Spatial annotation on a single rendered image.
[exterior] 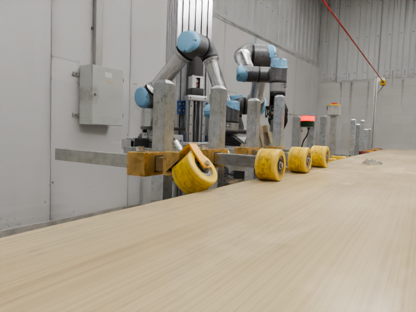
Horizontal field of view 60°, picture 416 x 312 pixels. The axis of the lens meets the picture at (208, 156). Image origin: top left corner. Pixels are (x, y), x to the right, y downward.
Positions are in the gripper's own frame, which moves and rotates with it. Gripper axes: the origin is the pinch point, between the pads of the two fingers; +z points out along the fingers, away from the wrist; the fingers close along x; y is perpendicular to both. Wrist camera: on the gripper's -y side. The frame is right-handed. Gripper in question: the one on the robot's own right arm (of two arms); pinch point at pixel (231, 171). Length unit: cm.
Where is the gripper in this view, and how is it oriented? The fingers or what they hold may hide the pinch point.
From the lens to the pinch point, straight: 182.1
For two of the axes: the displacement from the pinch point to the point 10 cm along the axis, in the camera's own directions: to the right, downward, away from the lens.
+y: -8.5, -0.9, 5.1
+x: -5.2, 0.4, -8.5
